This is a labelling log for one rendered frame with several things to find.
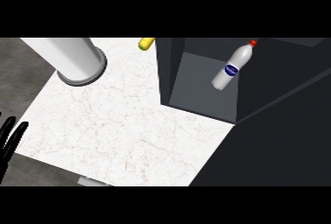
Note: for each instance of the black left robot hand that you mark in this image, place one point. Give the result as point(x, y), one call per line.
point(9, 140)

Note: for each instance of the dark grey cabinet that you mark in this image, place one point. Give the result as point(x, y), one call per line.
point(198, 84)

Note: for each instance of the white water bottle, red cap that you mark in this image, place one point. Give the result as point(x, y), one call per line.
point(232, 65)

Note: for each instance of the dark grey cabinet door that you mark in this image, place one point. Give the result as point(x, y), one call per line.
point(275, 145)

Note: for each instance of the small pale grey block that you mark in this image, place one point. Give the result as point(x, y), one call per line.
point(90, 182)

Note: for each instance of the white cylinder with grey rim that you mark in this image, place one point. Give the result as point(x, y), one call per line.
point(71, 57)

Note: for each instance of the yellow vegetable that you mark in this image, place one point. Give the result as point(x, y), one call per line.
point(147, 43)

